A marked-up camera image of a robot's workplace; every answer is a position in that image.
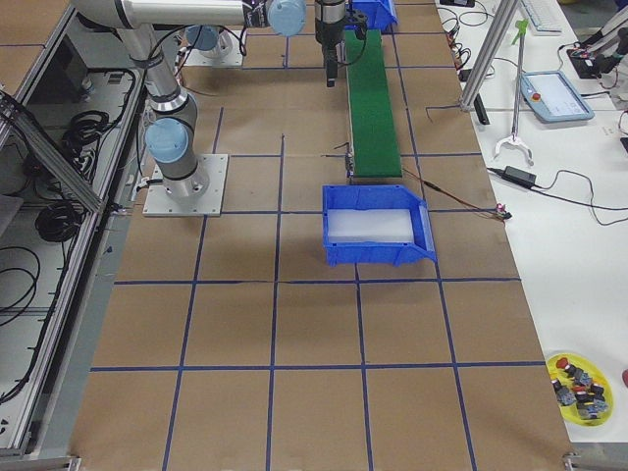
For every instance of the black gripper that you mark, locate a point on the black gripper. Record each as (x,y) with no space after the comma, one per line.
(327,26)

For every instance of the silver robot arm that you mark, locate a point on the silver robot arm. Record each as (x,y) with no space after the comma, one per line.
(210,40)
(170,139)

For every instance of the yellow tray of buttons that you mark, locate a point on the yellow tray of buttons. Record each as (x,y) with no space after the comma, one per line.
(582,392)

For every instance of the blue bin left side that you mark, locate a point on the blue bin left side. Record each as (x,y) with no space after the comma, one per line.
(380,13)

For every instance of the blue bin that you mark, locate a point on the blue bin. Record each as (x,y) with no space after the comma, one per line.
(380,13)
(381,196)

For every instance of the green conveyor belt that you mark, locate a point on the green conveyor belt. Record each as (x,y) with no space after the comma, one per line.
(374,144)

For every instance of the blue bin right side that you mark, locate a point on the blue bin right side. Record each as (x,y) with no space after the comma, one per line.
(381,196)

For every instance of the white foam pad right bin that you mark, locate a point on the white foam pad right bin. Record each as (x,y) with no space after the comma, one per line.
(374,225)

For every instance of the white reacher grabber tool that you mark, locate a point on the white reacher grabber tool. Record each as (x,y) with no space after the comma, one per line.
(514,140)

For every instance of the white keyboard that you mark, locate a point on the white keyboard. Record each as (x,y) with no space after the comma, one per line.
(542,18)

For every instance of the black power adapter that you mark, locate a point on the black power adapter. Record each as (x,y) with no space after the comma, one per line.
(519,177)

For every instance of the blue teach pendant tablet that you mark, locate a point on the blue teach pendant tablet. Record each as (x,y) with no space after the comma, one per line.
(553,98)

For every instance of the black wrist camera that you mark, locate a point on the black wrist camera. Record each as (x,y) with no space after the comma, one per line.
(357,21)

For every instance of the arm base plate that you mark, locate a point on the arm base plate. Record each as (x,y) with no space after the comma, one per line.
(232,59)
(201,194)

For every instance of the aluminium frame post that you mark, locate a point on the aluminium frame post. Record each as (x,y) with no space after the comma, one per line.
(488,50)

